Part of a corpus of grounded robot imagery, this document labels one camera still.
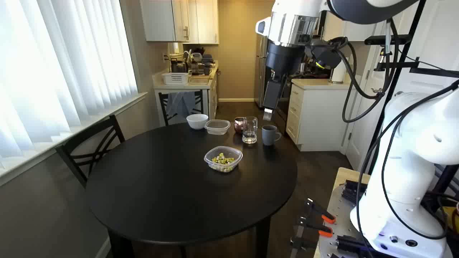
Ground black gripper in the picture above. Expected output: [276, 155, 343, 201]
[263, 42, 304, 121]

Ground clear plastic candy container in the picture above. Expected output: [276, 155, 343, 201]
[204, 147, 244, 174]

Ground yellow candy pile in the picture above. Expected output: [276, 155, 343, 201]
[212, 154, 234, 170]

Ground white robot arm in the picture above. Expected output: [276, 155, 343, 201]
[255, 0, 459, 258]

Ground empty clear plastic container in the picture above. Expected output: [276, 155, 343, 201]
[205, 120, 230, 135]

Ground dark grey mug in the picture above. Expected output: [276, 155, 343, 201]
[261, 125, 281, 147]

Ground copper mug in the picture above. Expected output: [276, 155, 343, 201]
[234, 117, 248, 134]

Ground clear glass jar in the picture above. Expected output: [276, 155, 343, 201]
[243, 118, 258, 145]

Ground white kitchen cabinet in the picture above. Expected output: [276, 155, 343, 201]
[286, 79, 347, 153]

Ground white ceramic bowl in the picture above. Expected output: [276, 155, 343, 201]
[187, 114, 208, 130]

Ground black chair at counter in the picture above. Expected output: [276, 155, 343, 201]
[159, 91, 204, 125]

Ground kitchen counter peninsula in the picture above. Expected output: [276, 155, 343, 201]
[151, 64, 220, 127]

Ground clear tub on counter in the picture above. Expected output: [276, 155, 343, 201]
[162, 74, 190, 87]

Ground orange black clamp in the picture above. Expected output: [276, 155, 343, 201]
[306, 198, 336, 224]
[288, 217, 333, 258]

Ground robot mounting base table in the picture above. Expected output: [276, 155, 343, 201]
[313, 167, 459, 258]

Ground white upper cabinets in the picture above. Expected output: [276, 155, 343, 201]
[139, 0, 220, 45]

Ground round black table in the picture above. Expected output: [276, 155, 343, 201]
[86, 124, 297, 258]

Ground black wooden chair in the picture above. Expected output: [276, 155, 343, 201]
[58, 115, 125, 187]

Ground white vertical blinds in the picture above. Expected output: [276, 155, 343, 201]
[0, 0, 138, 158]

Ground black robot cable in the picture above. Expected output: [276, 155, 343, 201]
[340, 41, 459, 241]

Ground black camera stand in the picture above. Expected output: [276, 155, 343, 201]
[363, 0, 459, 164]

